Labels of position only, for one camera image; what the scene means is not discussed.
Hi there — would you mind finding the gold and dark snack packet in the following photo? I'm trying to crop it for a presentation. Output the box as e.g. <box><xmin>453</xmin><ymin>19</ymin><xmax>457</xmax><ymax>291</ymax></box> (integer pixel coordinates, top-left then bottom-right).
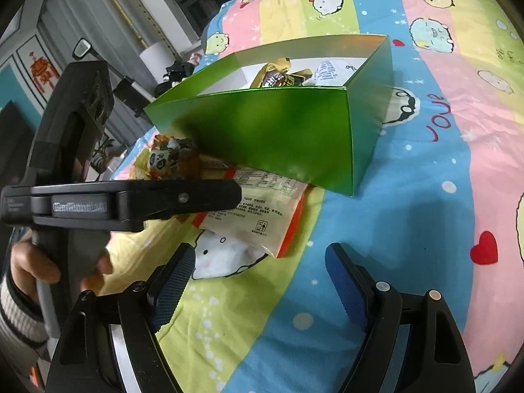
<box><xmin>251</xmin><ymin>58</ymin><xmax>316</xmax><ymax>89</ymax></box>

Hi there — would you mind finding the small black mirror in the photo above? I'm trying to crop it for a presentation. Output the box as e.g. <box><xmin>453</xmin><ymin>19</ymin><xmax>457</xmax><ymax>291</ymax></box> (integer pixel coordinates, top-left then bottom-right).
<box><xmin>71</xmin><ymin>38</ymin><xmax>93</xmax><ymax>60</ymax></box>

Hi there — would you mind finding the red wall ornament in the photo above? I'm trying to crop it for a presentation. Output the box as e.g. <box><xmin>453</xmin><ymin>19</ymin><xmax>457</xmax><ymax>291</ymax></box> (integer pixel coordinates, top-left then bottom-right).
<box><xmin>28</xmin><ymin>51</ymin><xmax>56</xmax><ymax>91</ymax></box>

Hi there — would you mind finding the white cylinder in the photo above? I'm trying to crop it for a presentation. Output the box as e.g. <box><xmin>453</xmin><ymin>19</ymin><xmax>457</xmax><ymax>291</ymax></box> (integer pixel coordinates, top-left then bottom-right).
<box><xmin>139</xmin><ymin>43</ymin><xmax>170</xmax><ymax>83</ymax></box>

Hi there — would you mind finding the yellow pipe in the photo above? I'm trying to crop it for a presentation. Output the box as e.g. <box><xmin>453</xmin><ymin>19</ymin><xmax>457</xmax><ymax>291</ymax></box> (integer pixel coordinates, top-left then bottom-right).
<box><xmin>96</xmin><ymin>0</ymin><xmax>146</xmax><ymax>47</ymax></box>

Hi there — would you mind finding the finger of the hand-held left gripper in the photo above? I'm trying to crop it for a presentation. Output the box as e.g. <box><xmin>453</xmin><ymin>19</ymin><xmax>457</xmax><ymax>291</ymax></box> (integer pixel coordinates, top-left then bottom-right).
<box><xmin>117</xmin><ymin>179</ymin><xmax>242</xmax><ymax>225</ymax></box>

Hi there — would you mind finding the panda print snack packet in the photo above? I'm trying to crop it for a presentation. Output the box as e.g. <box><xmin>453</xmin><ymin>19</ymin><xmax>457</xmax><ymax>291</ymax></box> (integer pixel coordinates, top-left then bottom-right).
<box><xmin>141</xmin><ymin>135</ymin><xmax>201</xmax><ymax>181</ymax></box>

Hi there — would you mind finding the striped cartoon printed blanket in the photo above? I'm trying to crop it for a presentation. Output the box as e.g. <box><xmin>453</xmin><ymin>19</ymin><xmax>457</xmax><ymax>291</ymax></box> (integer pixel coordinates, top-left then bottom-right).
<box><xmin>98</xmin><ymin>0</ymin><xmax>524</xmax><ymax>393</ymax></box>

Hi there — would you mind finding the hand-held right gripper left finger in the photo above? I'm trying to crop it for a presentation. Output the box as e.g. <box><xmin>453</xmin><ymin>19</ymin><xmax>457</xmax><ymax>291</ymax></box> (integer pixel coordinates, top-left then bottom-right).
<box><xmin>47</xmin><ymin>242</ymin><xmax>197</xmax><ymax>393</ymax></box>

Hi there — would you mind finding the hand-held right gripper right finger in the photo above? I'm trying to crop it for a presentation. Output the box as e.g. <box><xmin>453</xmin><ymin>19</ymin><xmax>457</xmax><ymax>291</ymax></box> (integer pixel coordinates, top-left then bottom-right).
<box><xmin>325</xmin><ymin>242</ymin><xmax>477</xmax><ymax>393</ymax></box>

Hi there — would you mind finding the green cardboard box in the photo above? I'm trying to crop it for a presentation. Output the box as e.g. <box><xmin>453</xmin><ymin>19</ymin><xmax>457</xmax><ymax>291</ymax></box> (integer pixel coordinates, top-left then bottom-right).
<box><xmin>144</xmin><ymin>34</ymin><xmax>394</xmax><ymax>197</ymax></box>

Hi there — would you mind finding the person's left forearm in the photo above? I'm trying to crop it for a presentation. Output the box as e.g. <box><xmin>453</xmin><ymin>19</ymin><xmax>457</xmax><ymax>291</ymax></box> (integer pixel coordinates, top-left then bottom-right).
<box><xmin>0</xmin><ymin>270</ymin><xmax>50</xmax><ymax>363</ymax></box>

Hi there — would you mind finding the white silver snack packet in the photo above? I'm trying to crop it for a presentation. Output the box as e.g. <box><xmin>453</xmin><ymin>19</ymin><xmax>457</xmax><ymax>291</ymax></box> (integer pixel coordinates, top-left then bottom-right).
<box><xmin>305</xmin><ymin>59</ymin><xmax>367</xmax><ymax>87</ymax></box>

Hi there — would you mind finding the potted plant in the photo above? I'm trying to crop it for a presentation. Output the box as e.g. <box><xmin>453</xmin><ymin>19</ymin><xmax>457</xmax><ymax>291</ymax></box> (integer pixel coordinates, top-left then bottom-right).
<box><xmin>92</xmin><ymin>137</ymin><xmax>117</xmax><ymax>173</ymax></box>

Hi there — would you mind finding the white orange-edged snack packet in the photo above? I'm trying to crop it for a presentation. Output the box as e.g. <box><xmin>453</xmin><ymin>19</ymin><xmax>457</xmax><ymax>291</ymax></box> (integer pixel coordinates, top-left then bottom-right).
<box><xmin>192</xmin><ymin>168</ymin><xmax>309</xmax><ymax>259</ymax></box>

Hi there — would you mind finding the person's left hand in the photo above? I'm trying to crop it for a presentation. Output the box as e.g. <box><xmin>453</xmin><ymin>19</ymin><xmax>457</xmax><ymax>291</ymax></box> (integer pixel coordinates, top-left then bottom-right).
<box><xmin>10</xmin><ymin>241</ymin><xmax>113</xmax><ymax>293</ymax></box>

